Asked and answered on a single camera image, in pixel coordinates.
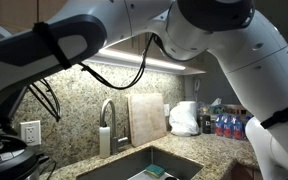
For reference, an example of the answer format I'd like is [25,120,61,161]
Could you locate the black pot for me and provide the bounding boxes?
[0,143,40,178]

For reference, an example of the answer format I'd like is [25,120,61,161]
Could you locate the white soap dispenser bottle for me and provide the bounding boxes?
[98,125,112,159]

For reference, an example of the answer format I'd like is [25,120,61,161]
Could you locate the brushed steel kitchen faucet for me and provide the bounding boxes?
[99,98,131,155]

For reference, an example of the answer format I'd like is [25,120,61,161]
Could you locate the stainless steel sink basin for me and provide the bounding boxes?
[75,146,205,180]

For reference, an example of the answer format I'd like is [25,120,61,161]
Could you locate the white tray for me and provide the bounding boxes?
[128,169,180,180]

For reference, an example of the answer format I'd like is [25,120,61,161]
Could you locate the wooden cutting board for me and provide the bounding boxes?
[127,92,168,148]

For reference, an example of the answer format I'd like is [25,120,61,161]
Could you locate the green sponge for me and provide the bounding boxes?
[144,164,166,178]

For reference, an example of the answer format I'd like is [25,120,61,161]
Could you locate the under-cabinet light strip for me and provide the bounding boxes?
[98,48,187,72]

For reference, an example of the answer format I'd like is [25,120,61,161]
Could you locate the white plastic bag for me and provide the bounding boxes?
[168,104,201,138]

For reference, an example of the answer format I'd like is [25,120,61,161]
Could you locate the white paper towel roll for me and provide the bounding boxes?
[178,100,198,118]

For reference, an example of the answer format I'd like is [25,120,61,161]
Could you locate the black jar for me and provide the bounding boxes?
[199,114,212,135]

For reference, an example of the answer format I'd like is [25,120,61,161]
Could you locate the green tissue box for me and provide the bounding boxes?
[207,97,230,116]

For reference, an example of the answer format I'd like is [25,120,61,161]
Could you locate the pack of plastic bottles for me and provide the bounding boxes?
[214,113,245,141]

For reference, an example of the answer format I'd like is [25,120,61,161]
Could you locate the white double wall outlet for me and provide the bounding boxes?
[19,119,42,147]

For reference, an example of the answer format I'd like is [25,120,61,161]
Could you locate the black cooker power cable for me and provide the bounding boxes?
[38,154,57,180]

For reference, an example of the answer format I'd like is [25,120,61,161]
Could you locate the brown wooden wall cabinets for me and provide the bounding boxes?
[0,0,207,76]

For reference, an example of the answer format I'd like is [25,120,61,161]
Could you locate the white wall outlet plate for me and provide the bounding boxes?
[163,103,171,118]

